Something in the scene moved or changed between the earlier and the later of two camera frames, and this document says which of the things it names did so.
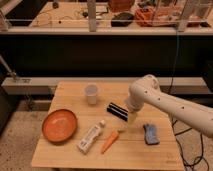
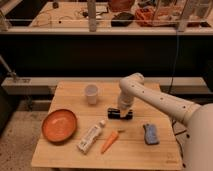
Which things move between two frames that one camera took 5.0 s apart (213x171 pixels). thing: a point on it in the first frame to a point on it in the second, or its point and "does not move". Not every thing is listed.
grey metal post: (92, 8) does not move
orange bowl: (59, 126) does not move
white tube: (90, 137) does not move
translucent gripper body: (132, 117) to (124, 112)
